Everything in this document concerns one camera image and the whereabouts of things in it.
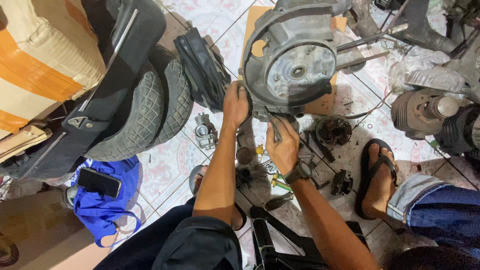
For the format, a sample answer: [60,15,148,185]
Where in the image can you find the silver carburetor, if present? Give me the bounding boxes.
[194,112,219,151]

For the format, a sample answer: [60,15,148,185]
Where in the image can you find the small black engine part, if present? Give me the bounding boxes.
[331,169,354,197]

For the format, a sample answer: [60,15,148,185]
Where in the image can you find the dark green wristwatch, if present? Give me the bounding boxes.
[282,159,313,185]

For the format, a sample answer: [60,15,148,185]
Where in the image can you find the thin red wire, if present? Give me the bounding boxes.
[344,86,394,120]

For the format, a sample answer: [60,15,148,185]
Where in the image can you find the grey sandal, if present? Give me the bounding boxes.
[188,164,209,196]

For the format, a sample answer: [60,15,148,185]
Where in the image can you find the black flip-flop sandal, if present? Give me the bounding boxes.
[355,138,399,221]

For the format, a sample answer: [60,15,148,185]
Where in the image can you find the metal hand tool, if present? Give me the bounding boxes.
[267,112,283,143]

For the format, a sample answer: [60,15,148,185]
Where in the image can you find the black scooter body panel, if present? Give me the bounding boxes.
[0,0,167,181]

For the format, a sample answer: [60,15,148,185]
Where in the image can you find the person's right hand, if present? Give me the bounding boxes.
[265,117,301,176]

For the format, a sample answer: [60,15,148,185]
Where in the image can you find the clear plastic bag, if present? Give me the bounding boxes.
[388,47,470,95]

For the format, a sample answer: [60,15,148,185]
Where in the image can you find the brown cardboard box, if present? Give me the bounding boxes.
[0,187,117,270]

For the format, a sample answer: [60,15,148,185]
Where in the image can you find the green yellow screwdriver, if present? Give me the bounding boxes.
[271,172,293,192]

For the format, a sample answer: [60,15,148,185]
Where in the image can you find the blue cloth bag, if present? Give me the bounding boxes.
[70,155,143,248]

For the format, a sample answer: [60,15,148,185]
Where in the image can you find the black metal stand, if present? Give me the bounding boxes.
[249,205,371,270]

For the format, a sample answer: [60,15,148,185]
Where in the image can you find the grey metal engine case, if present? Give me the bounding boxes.
[238,0,354,122]

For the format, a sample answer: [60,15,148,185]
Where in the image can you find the person's left hand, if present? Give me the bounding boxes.
[223,81,253,129]

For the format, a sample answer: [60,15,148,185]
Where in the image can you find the brown cardboard sheet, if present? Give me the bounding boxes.
[238,5,348,116]

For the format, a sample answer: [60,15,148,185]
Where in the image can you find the black smartphone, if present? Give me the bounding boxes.
[77,167,123,199]

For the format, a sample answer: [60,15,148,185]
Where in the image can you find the rusty round metal cup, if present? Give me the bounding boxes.
[235,147,254,166]

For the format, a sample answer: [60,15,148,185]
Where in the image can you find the black rubber tyre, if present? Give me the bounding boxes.
[148,44,194,148]
[83,62,165,163]

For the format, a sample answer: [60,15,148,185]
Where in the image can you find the long metal rod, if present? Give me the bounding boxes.
[336,23,409,52]
[335,50,391,71]

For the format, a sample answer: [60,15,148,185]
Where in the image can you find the round stator coil plate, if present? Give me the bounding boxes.
[316,115,353,147]

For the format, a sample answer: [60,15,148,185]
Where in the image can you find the black plastic engine cover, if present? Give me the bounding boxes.
[173,27,232,114]

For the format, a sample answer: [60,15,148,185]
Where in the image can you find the black gear part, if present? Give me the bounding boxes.
[235,167,256,190]

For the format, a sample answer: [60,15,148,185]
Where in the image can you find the black tool handle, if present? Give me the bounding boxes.
[264,192,295,212]

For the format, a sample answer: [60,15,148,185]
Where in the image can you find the person's black trousers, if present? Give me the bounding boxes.
[93,195,244,270]

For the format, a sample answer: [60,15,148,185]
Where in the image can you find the black flat wrench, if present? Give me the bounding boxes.
[303,129,337,164]

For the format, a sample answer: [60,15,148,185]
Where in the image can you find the finned engine cylinder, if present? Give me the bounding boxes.
[391,89,460,140]

